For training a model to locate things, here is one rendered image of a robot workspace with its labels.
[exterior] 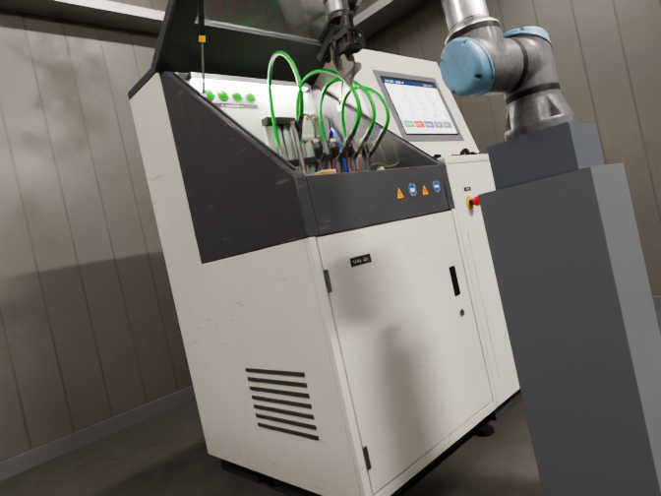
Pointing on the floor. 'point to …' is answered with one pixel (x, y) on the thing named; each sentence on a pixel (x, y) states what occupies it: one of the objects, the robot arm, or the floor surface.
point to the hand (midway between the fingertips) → (347, 83)
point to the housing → (187, 276)
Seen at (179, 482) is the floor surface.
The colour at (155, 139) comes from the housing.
